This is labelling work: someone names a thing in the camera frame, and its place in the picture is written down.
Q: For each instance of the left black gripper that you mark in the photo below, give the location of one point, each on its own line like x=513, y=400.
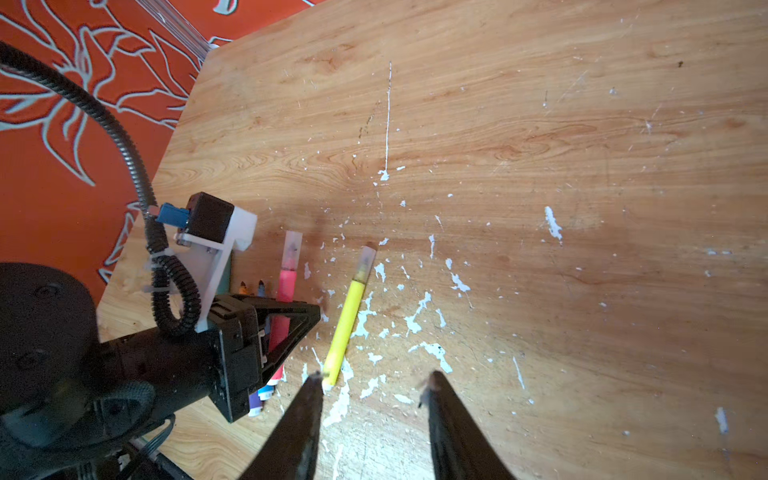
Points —
x=148, y=376

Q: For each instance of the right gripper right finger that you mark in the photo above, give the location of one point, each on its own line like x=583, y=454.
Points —
x=459, y=449

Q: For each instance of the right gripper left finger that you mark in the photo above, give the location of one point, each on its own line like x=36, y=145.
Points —
x=291, y=450

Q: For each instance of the pink marker pen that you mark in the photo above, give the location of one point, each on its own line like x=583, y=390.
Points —
x=285, y=294

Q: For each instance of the purple marker pen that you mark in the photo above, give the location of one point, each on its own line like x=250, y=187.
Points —
x=258, y=398

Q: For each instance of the yellow marker pen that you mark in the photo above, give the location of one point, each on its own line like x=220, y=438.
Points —
x=347, y=318

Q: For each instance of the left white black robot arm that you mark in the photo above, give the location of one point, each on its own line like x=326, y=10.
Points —
x=70, y=403

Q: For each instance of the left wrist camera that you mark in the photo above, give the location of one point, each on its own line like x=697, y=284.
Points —
x=189, y=253

